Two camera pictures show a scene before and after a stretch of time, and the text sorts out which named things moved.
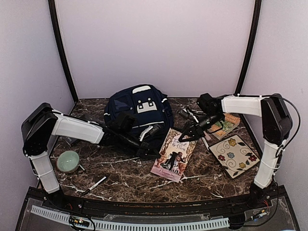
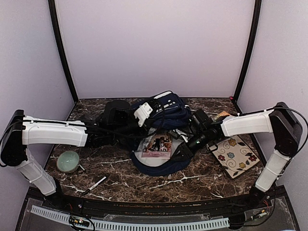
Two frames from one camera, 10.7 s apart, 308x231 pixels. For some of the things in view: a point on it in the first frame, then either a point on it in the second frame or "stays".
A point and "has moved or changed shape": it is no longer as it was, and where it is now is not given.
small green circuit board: (78, 222) stays
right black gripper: (196, 130) -> (186, 151)
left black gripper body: (140, 150) -> (121, 130)
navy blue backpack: (153, 115) has moved or changed shape
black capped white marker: (94, 185) stays
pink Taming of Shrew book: (173, 156) has moved or changed shape
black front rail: (156, 209) stays
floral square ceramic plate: (234, 156) stays
